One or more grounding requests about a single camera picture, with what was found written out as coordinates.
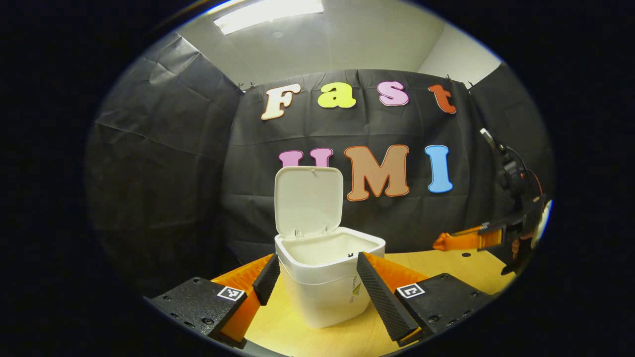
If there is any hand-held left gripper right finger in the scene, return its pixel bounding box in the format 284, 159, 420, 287
356, 251, 495, 347

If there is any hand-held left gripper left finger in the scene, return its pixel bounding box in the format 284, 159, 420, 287
149, 253, 281, 349

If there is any white desktop garbage bin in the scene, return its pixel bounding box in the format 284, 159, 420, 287
274, 166, 386, 329

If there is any wooden desktop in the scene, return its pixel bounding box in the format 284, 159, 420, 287
211, 249, 516, 357

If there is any black backdrop cloth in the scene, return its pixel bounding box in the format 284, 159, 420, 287
84, 32, 554, 298

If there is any ceiling light panel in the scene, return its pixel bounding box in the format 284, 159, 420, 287
213, 0, 324, 35

